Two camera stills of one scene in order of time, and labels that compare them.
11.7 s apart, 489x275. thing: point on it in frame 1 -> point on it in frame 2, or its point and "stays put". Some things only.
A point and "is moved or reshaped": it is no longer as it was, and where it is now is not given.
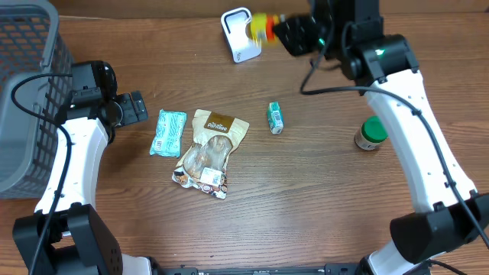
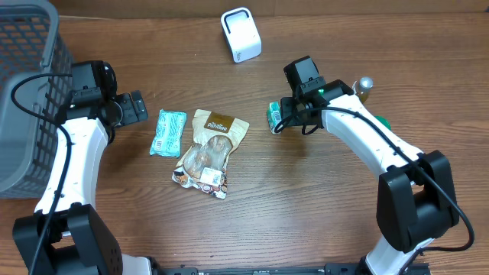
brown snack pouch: (203, 164) stays put
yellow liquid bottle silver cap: (261, 27) is moved or reshaped
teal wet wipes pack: (168, 134) stays put
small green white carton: (275, 118) stays put
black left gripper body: (124, 111) stays put
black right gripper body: (303, 43) -> (293, 116)
